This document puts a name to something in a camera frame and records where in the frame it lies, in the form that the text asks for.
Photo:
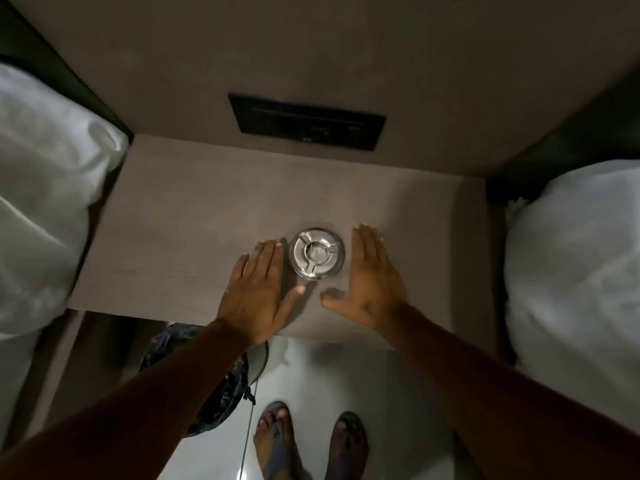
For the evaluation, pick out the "grey wooden nightstand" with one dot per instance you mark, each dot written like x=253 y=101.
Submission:
x=190 y=204

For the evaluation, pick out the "person's right middle finger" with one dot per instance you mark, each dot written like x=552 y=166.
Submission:
x=368 y=252

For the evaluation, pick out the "person's right thumb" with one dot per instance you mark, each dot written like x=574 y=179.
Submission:
x=334 y=299

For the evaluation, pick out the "person's left foot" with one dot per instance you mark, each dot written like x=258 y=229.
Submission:
x=274 y=434

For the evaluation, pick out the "white pillow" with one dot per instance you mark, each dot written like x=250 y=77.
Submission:
x=45 y=194
x=575 y=274

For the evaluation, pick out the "person's right hand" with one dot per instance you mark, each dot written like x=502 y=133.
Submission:
x=372 y=294

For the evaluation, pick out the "dark sandal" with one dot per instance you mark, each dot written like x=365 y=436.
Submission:
x=355 y=424
x=285 y=462

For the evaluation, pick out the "round glass ashtray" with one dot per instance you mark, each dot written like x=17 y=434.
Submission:
x=317 y=253

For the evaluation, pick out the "person's left little finger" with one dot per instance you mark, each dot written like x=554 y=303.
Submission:
x=239 y=269

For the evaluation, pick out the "dark headboard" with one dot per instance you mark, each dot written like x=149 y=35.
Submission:
x=60 y=69
x=565 y=149

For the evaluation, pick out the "person's right forearm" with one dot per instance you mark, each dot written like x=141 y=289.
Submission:
x=500 y=404

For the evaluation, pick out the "black wall switch panel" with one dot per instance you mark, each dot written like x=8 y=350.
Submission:
x=305 y=122

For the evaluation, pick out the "person's left thumb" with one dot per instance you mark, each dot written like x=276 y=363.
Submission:
x=291 y=303

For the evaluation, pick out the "person's left hand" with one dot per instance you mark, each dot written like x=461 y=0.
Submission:
x=252 y=304

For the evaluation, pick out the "person's right little finger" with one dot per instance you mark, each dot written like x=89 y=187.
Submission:
x=389 y=272

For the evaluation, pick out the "person's left middle finger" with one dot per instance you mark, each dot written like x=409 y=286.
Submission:
x=266 y=262

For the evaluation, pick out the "person's left forearm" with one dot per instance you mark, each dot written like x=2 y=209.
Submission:
x=150 y=399

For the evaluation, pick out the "person's foot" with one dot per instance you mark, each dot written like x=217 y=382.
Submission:
x=347 y=444
x=274 y=434

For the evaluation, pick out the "waste bin with black bag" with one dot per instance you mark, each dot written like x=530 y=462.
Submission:
x=227 y=389

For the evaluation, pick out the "person's right foot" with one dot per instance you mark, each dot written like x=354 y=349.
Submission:
x=347 y=444

